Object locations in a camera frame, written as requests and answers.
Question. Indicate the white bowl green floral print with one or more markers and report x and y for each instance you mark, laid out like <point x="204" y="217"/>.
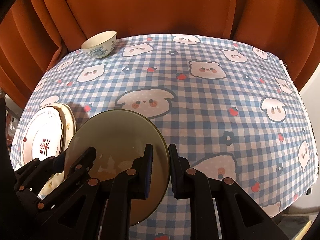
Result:
<point x="112" y="135"/>

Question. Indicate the white plate red figure print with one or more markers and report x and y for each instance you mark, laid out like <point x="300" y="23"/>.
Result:
<point x="37" y="130"/>

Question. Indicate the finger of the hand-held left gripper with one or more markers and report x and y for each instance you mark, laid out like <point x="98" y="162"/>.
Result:
<point x="82" y="162"/>
<point x="58" y="163"/>

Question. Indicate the blue checked cartoon tablecloth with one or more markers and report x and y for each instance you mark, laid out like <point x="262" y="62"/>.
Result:
<point x="212" y="105"/>

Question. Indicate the orange curtain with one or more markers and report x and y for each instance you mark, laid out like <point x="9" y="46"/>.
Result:
<point x="150" y="5"/>

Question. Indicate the yellow floral plate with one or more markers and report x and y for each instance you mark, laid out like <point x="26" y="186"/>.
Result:
<point x="73" y="127"/>
<point x="65" y="120"/>

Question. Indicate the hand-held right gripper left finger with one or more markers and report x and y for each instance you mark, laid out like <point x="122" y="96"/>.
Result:
<point x="148" y="170"/>

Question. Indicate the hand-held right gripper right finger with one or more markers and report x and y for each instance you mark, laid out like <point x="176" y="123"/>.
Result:
<point x="173" y="172"/>

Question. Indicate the white bowl blue floral print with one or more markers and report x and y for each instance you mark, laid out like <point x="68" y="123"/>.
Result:
<point x="100" y="42"/>

